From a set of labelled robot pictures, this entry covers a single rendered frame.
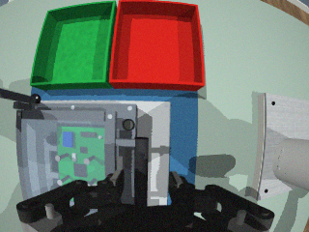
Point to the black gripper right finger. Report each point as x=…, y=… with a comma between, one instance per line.
x=241, y=214

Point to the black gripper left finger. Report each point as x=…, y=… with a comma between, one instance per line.
x=44, y=212

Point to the green bin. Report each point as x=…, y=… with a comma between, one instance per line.
x=72, y=47

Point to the red bin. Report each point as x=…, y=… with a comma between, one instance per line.
x=157, y=45

